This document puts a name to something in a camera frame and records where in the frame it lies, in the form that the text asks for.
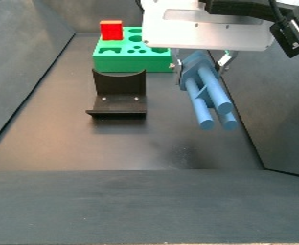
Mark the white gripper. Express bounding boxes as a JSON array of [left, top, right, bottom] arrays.
[[140, 0, 274, 84]]

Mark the black curved fixture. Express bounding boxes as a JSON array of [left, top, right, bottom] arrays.
[[86, 70, 147, 118]]

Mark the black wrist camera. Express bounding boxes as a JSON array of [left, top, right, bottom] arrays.
[[199, 0, 299, 57]]

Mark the blue three prong object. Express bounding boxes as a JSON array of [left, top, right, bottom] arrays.
[[179, 51, 238, 130]]

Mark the bright red rectangular block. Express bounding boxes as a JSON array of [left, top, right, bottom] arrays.
[[100, 20, 123, 41]]

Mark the green shape sorter board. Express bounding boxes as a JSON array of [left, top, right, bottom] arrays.
[[92, 27, 172, 73]]

